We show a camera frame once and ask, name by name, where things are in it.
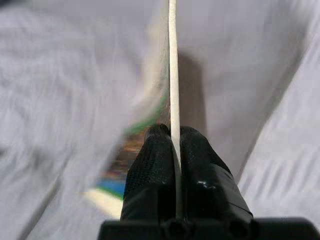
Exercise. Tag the light grey blanket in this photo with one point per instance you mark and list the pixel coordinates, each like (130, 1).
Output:
(75, 75)

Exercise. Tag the white book with colourful cover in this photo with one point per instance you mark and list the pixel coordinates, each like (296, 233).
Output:
(173, 75)

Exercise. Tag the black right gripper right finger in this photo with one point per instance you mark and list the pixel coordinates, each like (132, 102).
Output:
(205, 185)

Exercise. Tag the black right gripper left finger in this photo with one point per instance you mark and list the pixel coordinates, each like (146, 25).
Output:
(150, 180)

